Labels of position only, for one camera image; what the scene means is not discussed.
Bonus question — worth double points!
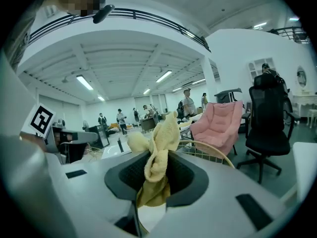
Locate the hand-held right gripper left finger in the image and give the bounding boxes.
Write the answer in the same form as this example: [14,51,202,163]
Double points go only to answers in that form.
[47,150,152,238]

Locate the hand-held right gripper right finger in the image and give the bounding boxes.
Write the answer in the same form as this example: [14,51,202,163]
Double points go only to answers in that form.
[148,150,299,238]

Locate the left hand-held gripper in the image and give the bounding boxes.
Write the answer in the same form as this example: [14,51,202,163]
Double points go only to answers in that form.
[21,103,99,165]

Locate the yellow wire chair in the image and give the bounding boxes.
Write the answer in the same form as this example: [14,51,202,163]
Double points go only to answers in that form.
[177,139,235,170]

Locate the yellow wiping cloth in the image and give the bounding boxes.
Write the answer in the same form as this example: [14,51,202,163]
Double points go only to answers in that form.
[126,111,180,208]

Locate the person's left forearm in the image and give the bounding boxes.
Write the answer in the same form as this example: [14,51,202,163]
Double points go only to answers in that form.
[19,132,48,152]

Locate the black office chair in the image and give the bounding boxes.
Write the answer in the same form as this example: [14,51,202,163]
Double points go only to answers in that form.
[237,72,302,184]

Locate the black framed box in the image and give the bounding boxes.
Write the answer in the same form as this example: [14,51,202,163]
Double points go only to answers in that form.
[88,124,110,149]

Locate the pink armchair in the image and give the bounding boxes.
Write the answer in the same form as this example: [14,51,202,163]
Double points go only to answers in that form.
[190,100,245,156]

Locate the person's brown printed shirt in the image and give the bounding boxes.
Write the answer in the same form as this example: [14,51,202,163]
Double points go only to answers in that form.
[2,0,43,71]

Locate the white stool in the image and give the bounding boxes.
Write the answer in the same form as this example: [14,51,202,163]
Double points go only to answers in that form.
[307,109,317,128]

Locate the black mezzanine railing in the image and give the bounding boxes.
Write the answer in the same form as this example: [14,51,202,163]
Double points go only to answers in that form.
[28,7,211,53]

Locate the white vanity table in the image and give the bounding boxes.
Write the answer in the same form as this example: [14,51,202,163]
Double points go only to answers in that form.
[293,93,317,125]

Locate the oval white mirror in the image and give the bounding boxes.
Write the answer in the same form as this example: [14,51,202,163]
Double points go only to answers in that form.
[296,65,308,88]

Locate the black head-mounted camera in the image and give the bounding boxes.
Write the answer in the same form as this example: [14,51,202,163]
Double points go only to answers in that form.
[93,4,116,24]

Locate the white wall shelf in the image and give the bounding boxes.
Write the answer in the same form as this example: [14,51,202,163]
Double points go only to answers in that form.
[248,57,276,85]

